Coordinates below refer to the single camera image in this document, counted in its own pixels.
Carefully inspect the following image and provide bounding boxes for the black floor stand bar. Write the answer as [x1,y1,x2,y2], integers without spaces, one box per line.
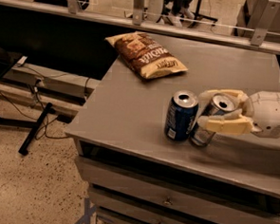
[19,103,52,156]

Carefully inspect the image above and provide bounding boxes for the black floor cable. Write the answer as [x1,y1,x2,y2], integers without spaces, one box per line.
[0,62,93,143]

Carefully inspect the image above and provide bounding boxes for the metal guard rail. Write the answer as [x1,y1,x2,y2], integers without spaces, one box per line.
[0,0,280,55]

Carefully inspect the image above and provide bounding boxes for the brown yellow chips bag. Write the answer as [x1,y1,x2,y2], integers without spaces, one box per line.
[105,32,188,80]

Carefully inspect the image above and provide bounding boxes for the grey low shelf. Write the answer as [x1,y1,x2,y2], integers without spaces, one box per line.
[4,64,100,104]

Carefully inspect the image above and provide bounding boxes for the blue silver redbull can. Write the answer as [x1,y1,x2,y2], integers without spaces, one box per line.
[190,94,237,147]

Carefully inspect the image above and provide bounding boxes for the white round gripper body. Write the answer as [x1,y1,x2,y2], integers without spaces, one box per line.
[244,91,280,139]

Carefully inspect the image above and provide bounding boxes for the grey drawer cabinet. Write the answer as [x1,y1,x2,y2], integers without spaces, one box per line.
[75,140,280,224]

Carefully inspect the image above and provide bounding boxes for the blue pepsi can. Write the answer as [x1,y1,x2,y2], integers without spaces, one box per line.
[164,90,198,141]

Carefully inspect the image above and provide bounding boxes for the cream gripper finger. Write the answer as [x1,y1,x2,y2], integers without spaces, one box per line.
[197,108,253,135]
[198,88,249,104]

